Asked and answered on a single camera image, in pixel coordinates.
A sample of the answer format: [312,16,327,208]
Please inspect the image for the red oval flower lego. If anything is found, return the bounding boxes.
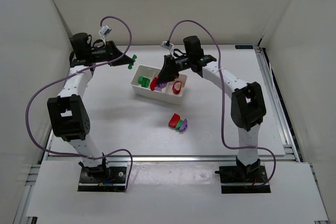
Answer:
[172,81,182,95]

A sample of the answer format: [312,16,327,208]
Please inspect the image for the white three-compartment tray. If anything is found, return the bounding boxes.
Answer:
[131,65,187,104]

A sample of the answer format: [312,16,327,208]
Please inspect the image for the red half-round lego brick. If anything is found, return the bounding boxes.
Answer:
[150,77,158,91]

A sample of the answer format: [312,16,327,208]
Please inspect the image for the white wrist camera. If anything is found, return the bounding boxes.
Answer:
[161,40,174,50]
[99,26,111,37]

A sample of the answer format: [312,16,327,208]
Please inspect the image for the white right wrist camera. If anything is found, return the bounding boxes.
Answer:
[161,40,174,50]

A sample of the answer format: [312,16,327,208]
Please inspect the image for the red double half-round lego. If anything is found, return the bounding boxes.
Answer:
[168,113,181,129]

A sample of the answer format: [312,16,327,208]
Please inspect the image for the green top lego brick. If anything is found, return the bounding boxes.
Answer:
[138,76,151,88]

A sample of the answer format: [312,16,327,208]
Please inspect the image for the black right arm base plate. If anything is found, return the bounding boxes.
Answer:
[215,165,271,194]

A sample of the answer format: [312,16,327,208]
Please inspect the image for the green square lego brick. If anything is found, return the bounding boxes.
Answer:
[141,79,151,88]

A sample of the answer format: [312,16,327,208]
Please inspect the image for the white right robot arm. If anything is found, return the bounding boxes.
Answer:
[150,36,266,178]

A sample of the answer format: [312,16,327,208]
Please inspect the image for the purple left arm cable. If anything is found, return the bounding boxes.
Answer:
[26,16,133,193]

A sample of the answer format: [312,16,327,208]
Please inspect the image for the green lego plates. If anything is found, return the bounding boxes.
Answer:
[128,55,137,70]

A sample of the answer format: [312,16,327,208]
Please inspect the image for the aluminium frame rail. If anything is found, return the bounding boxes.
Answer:
[104,155,242,162]

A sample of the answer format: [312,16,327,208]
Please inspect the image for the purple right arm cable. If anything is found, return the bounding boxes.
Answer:
[167,19,277,188]

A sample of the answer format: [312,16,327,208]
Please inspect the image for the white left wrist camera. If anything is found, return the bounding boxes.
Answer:
[99,26,111,37]

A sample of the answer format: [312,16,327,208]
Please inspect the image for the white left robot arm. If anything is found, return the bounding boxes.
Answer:
[47,33,136,179]

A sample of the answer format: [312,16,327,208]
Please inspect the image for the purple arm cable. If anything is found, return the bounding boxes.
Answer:
[167,19,277,188]
[26,16,133,193]

